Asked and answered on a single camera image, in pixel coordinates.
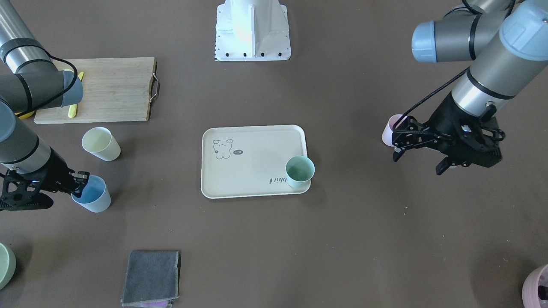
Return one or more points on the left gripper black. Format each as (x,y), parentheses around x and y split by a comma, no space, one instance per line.
(443,117)

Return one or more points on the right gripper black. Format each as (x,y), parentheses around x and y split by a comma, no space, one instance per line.
(55,171)

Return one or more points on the blue plastic cup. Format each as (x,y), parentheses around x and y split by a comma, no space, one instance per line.
(95,196)

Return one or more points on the pink plastic cup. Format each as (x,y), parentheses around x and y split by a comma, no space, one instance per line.
(388,130)

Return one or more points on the pale yellow plastic cup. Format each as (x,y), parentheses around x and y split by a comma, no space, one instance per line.
(100,142)

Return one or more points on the green plastic cup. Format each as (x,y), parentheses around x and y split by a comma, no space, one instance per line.
(299,171)

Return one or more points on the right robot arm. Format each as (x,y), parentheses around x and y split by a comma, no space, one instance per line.
(34,83)

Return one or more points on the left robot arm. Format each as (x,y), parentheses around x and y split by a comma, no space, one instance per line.
(506,43)

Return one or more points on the cream rabbit print tray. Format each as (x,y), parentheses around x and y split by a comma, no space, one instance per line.
(250,161)

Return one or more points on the yellow plastic knife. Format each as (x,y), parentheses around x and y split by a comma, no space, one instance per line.
(72,112)

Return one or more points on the whole lemon outer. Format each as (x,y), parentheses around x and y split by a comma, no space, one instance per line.
(24,115)

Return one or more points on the bamboo cutting board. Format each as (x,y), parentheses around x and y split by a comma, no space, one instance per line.
(114,89)

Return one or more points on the light green bowl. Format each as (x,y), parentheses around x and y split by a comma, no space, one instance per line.
(7,265)

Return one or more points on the grey folded cloth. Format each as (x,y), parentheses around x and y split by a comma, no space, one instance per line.
(151,276)

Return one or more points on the purple cloth under grey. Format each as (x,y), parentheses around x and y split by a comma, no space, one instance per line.
(159,304)

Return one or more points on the pink bowl of ice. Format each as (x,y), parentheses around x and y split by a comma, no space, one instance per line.
(534,291)

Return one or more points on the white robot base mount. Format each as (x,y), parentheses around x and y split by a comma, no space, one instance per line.
(252,30)

